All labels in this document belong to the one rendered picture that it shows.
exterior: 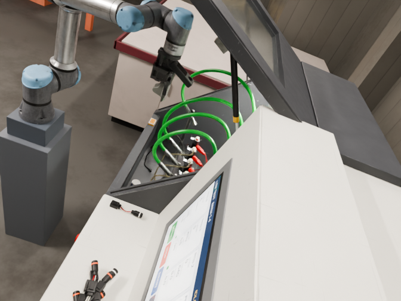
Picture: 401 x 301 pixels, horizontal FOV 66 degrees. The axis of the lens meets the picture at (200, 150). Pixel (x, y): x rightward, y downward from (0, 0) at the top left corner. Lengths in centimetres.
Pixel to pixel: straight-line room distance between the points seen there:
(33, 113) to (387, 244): 140
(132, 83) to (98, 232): 190
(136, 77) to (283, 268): 244
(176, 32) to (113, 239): 73
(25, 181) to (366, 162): 154
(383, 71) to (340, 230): 300
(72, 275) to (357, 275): 76
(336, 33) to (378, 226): 415
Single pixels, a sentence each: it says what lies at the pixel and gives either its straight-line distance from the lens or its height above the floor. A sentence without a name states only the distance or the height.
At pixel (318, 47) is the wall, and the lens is 488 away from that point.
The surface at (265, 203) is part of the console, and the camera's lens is 56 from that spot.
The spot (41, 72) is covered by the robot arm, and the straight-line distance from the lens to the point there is 152.
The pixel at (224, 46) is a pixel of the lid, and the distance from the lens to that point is 81.
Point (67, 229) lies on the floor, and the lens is 229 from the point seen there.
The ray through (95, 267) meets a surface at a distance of 101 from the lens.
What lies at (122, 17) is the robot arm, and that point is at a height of 155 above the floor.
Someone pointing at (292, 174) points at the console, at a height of 155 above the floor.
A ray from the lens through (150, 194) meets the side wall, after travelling 114.
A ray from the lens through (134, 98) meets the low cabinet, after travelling 288.
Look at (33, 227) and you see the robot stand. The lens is 211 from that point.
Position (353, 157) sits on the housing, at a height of 150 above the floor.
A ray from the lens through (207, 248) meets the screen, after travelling 63.
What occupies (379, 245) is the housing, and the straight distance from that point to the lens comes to 82.
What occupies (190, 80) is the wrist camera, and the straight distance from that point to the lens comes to 121.
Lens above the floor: 190
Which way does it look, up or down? 37 degrees down
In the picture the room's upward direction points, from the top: 24 degrees clockwise
